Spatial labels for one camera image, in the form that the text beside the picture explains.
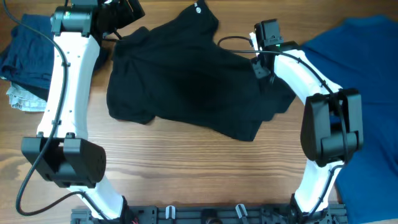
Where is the folded light grey garment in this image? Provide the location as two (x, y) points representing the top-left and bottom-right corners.
(6, 82), (47, 112)

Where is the folded black garment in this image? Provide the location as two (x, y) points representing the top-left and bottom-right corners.
(93, 35), (119, 72)

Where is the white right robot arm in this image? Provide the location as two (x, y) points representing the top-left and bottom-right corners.
(250, 19), (364, 222)

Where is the folded navy blue garment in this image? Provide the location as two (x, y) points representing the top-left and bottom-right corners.
(1, 26), (55, 90)

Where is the blue t-shirt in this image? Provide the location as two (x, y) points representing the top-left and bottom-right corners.
(302, 15), (397, 223)

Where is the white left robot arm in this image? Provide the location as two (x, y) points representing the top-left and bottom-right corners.
(21, 0), (144, 223)

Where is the black t-shirt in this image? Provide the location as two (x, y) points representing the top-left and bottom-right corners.
(106, 1), (295, 141)

